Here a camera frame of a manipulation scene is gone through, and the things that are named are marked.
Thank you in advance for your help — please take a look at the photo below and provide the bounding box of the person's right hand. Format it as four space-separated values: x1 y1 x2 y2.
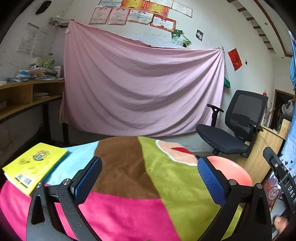
274 216 288 234

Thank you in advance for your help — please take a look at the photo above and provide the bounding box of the red diamond wall paper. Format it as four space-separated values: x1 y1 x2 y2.
228 48 242 71

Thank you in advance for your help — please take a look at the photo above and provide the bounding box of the blue dotted cloth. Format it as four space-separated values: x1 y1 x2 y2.
280 31 296 177

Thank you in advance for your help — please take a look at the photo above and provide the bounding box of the black office chair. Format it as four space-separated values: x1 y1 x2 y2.
196 90 268 158

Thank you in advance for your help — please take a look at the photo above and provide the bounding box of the salmon plastic basin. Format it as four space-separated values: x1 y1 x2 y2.
207 156 253 186

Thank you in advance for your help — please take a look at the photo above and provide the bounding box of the black wall object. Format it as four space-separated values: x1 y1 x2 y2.
36 0 52 15

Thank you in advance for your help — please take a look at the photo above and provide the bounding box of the wooden shelf desk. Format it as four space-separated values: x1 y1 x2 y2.
1 80 64 123

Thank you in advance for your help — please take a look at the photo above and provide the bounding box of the pink hanging sheet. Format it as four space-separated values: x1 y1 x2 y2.
60 22 225 137

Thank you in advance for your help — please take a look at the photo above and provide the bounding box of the wall certificates group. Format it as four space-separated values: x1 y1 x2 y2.
89 0 193 33

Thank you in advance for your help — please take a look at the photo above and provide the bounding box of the colourful patchwork table cloth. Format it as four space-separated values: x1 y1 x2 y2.
0 136 243 241

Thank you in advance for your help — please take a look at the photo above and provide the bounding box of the yellow book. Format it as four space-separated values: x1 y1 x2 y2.
3 143 68 196

